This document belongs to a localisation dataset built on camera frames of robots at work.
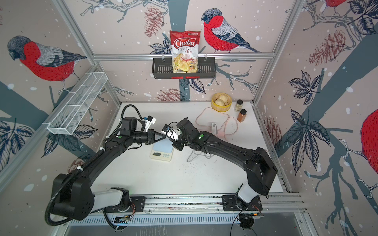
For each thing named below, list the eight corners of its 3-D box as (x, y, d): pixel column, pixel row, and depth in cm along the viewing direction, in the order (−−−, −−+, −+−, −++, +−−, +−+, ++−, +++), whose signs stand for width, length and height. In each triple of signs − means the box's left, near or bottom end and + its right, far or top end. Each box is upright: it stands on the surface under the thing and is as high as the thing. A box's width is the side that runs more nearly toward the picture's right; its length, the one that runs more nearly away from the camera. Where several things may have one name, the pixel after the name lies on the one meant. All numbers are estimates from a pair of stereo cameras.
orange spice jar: (240, 123, 108) (243, 115, 101) (236, 119, 111) (239, 110, 103) (244, 120, 110) (248, 112, 102) (240, 116, 113) (244, 108, 105)
